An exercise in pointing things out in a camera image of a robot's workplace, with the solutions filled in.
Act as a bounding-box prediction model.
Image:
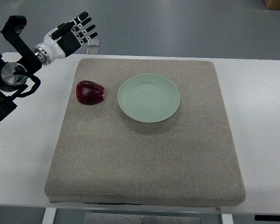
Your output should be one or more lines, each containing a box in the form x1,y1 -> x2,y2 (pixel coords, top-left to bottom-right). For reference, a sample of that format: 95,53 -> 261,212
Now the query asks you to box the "light green plate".
118,74 -> 181,123

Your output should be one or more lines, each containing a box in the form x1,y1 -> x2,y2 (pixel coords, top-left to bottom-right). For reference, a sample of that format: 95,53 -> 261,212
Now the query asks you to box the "lower metal floor plate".
86,48 -> 99,55

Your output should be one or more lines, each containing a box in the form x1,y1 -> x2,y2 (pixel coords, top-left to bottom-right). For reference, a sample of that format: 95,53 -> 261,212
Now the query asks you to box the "dark red apple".
76,80 -> 105,105

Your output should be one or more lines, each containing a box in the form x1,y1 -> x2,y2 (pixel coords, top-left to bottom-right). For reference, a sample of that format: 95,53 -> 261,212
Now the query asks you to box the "black table control panel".
254,215 -> 280,222

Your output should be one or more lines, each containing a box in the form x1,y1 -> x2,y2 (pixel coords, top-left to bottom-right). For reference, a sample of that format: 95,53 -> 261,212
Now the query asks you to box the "cardboard box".
265,0 -> 280,10

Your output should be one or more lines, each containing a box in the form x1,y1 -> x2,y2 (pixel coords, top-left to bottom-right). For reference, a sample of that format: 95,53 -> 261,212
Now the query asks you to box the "metal table crossbar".
84,212 -> 201,224

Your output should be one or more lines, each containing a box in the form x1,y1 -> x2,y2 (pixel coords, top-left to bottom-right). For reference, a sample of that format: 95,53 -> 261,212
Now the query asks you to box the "white left table leg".
42,208 -> 57,224

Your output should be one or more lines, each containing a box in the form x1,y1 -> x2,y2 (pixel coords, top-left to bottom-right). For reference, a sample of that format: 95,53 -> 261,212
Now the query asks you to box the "white table leg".
42,208 -> 57,224
221,214 -> 234,224

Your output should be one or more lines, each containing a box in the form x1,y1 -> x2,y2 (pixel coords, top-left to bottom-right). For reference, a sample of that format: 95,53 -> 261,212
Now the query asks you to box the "metal floor plate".
86,48 -> 99,55
87,39 -> 100,47

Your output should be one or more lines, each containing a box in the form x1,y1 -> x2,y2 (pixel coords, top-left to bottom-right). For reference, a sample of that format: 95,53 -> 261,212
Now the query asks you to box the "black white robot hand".
33,12 -> 98,65

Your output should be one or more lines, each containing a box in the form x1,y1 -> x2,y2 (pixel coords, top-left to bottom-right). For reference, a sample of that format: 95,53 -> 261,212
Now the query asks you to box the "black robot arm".
0,15 -> 42,122

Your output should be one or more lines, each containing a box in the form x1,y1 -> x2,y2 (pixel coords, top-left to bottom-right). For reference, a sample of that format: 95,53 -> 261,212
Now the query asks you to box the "white right table leg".
221,214 -> 234,224

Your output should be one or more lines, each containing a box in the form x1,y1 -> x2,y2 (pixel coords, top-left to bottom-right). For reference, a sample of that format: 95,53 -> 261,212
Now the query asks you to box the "upper metal floor plate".
87,39 -> 100,47

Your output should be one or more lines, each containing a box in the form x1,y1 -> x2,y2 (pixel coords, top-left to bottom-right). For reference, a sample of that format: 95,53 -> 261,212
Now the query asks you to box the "beige fabric cushion mat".
45,58 -> 245,207

